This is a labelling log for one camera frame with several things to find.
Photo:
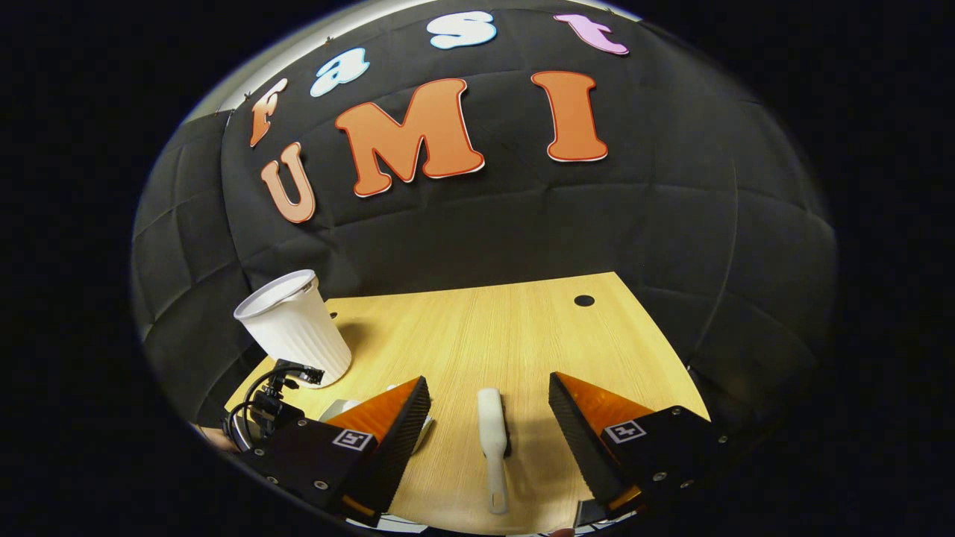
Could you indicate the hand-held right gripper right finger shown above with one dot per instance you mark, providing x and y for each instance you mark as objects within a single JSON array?
[{"x": 582, "y": 447}]

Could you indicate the wooden desktop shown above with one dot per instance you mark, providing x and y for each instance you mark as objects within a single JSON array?
[{"x": 485, "y": 335}]

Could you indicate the white plastic dustpan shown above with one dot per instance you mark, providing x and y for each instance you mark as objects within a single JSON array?
[{"x": 339, "y": 409}]

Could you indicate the white ribbed garbage bin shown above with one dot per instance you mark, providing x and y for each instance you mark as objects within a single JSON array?
[{"x": 298, "y": 328}]

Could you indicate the small white broom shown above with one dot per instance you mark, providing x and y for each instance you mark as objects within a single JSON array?
[{"x": 492, "y": 432}]

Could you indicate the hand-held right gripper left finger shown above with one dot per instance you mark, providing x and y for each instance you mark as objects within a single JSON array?
[{"x": 395, "y": 447}]

